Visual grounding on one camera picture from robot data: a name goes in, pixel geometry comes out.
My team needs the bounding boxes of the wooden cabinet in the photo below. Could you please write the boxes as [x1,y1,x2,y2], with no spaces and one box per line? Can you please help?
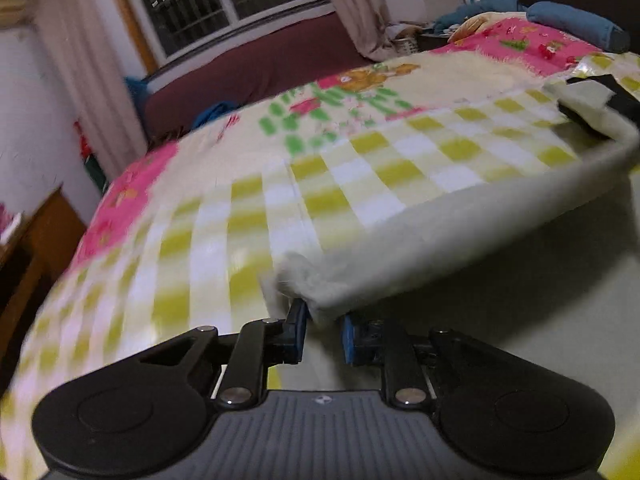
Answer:
[0,188,86,390]

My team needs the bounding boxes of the beige curtain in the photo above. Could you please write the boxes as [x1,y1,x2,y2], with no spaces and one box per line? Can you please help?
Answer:
[331,0,397,62]
[27,0,148,180]

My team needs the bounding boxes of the pink floral blanket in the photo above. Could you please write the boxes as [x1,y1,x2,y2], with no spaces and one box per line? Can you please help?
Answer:
[72,13,597,266]

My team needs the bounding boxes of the black folded garment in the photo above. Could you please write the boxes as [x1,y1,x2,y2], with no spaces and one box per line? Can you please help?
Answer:
[554,74,639,141]

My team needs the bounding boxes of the green checkered bed sheet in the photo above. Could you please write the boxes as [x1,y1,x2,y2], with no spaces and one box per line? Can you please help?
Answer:
[1,80,639,479]

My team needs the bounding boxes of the light green pants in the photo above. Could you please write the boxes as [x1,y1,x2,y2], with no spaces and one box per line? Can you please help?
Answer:
[259,77,640,480]

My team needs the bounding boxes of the blue pillow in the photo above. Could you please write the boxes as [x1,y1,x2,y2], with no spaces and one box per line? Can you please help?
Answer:
[430,0,631,53]

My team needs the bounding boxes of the beige left curtain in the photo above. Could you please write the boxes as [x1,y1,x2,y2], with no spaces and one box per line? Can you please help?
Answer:
[27,0,148,180]

